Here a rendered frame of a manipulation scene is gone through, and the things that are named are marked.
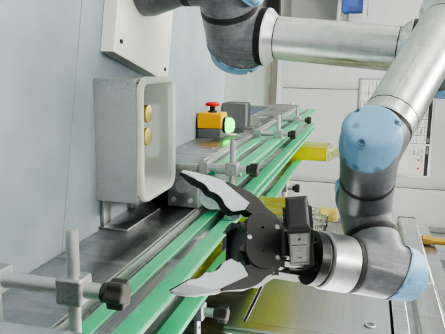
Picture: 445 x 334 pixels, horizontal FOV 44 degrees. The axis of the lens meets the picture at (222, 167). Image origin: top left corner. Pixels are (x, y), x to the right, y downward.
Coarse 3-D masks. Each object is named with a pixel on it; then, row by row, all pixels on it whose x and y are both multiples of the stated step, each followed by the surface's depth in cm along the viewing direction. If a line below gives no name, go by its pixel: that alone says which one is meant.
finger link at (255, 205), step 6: (234, 186) 69; (240, 192) 69; (246, 192) 69; (246, 198) 69; (252, 198) 69; (258, 198) 69; (252, 204) 69; (258, 204) 69; (246, 210) 68; (252, 210) 68; (258, 210) 69; (264, 210) 69; (246, 216) 69
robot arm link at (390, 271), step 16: (368, 240) 73; (384, 240) 73; (400, 240) 75; (368, 256) 70; (384, 256) 71; (400, 256) 72; (416, 256) 73; (368, 272) 70; (384, 272) 71; (400, 272) 71; (416, 272) 72; (368, 288) 71; (384, 288) 71; (400, 288) 71; (416, 288) 72
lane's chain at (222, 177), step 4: (288, 116) 245; (276, 124) 214; (268, 128) 197; (248, 140) 165; (236, 148) 150; (224, 156) 137; (216, 160) 130; (212, 176) 127; (216, 176) 131; (220, 176) 134; (224, 176) 139; (228, 176) 143; (224, 180) 139; (228, 180) 143
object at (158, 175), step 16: (144, 80) 95; (160, 80) 102; (144, 96) 111; (160, 96) 110; (160, 112) 111; (160, 128) 112; (160, 144) 112; (160, 160) 113; (144, 176) 113; (160, 176) 113; (144, 192) 98; (160, 192) 106
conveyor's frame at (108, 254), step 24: (264, 120) 206; (192, 144) 142; (216, 144) 143; (240, 144) 155; (168, 216) 111; (192, 216) 114; (96, 240) 95; (120, 240) 95; (144, 240) 96; (168, 240) 101; (48, 264) 84; (96, 264) 84; (120, 264) 84; (24, 312) 68; (48, 312) 68
